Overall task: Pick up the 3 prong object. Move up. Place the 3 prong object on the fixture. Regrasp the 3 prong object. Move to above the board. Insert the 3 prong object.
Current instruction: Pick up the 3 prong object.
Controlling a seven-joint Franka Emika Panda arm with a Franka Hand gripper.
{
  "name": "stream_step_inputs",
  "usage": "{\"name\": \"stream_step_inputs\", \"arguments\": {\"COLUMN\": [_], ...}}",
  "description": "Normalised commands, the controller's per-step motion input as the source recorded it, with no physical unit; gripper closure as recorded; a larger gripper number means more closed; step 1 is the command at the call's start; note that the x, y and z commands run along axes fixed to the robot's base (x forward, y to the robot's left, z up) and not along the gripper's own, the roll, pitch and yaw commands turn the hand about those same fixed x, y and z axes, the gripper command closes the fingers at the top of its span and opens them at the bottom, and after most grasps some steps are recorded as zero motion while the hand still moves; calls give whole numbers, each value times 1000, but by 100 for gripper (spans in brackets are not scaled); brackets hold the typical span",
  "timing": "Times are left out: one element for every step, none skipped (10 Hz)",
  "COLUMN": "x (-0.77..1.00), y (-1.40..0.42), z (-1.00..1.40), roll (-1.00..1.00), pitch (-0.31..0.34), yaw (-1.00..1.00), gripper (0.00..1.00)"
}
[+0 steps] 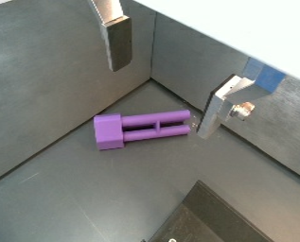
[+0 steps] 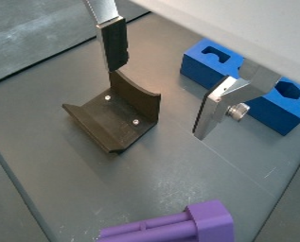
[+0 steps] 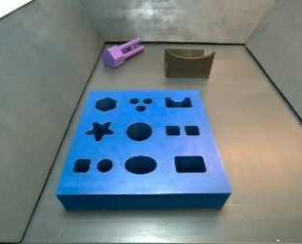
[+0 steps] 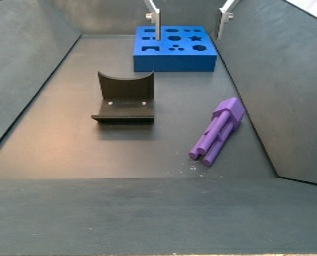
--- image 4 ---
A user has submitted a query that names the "purple three prong object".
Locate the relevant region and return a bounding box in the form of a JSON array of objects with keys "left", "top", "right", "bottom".
[{"left": 189, "top": 97, "right": 245, "bottom": 166}]

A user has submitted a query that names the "blue shape sorter block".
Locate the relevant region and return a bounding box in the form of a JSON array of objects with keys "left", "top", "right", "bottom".
[{"left": 133, "top": 26, "right": 217, "bottom": 72}]

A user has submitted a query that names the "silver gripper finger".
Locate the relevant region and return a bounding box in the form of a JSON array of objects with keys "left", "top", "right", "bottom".
[
  {"left": 217, "top": 0, "right": 240, "bottom": 39},
  {"left": 144, "top": 0, "right": 161, "bottom": 41}
]

